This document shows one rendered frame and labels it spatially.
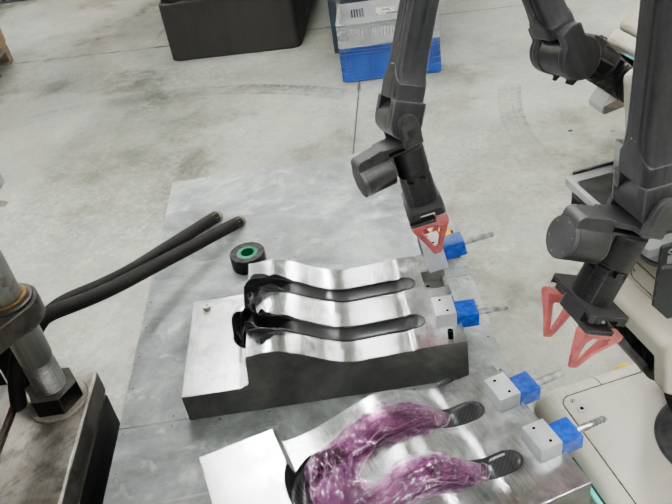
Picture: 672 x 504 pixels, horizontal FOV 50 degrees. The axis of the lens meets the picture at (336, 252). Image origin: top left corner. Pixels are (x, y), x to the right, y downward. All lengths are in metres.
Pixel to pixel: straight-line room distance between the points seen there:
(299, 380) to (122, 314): 1.80
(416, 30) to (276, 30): 4.02
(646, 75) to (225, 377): 0.83
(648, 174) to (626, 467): 1.05
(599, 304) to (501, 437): 0.27
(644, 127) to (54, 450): 1.09
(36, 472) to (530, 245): 2.10
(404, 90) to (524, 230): 1.92
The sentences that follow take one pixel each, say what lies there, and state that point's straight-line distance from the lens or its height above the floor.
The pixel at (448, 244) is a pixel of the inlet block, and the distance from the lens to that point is 1.32.
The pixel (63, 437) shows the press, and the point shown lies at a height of 0.79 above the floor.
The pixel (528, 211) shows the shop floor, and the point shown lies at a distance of 3.16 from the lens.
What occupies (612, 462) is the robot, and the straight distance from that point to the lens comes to 1.88.
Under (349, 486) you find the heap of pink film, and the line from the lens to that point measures 1.06.
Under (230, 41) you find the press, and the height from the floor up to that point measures 0.10.
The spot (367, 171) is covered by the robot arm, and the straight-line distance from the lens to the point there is 1.21.
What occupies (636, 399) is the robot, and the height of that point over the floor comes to 0.28.
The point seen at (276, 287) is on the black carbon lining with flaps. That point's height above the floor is 0.94.
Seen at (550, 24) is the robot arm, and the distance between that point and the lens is 1.32.
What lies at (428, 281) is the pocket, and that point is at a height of 0.86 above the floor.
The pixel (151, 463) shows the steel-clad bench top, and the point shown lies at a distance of 1.30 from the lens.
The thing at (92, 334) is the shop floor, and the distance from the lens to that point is 2.96.
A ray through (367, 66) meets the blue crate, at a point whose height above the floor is 0.09.
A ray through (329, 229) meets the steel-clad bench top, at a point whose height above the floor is 0.80.
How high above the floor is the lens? 1.75
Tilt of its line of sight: 36 degrees down
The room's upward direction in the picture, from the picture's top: 10 degrees counter-clockwise
